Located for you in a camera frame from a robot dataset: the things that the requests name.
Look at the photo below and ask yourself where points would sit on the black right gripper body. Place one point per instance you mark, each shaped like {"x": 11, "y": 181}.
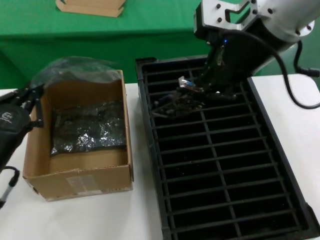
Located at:
{"x": 235, "y": 60}

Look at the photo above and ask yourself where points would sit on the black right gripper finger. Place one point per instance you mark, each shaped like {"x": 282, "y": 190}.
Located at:
{"x": 220, "y": 92}

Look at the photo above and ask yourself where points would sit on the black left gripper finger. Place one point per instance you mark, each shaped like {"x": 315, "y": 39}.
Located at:
{"x": 27, "y": 93}
{"x": 38, "y": 112}

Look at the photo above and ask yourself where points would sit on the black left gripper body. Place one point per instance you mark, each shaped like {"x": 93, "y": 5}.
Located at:
{"x": 10, "y": 130}

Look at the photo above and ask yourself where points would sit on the green graphics card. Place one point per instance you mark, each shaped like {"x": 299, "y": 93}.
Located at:
{"x": 180, "y": 105}

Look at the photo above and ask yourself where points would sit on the silver antistatic bag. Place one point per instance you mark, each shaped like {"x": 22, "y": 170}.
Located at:
{"x": 75, "y": 70}

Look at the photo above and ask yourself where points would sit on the bagged graphics card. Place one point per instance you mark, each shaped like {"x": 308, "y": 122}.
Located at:
{"x": 87, "y": 135}

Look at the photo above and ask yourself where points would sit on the black slotted plastic container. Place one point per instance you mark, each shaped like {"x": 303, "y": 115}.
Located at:
{"x": 146, "y": 61}

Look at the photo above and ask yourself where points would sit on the open brown cardboard box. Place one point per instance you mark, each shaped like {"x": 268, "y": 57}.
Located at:
{"x": 87, "y": 185}

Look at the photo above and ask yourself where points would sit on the flat open cardboard mailer box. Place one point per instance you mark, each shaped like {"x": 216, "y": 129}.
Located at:
{"x": 87, "y": 8}

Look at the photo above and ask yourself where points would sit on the green tablecloth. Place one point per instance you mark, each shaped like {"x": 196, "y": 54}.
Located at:
{"x": 125, "y": 32}

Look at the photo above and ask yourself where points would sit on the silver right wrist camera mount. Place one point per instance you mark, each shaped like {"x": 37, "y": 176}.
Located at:
{"x": 212, "y": 15}

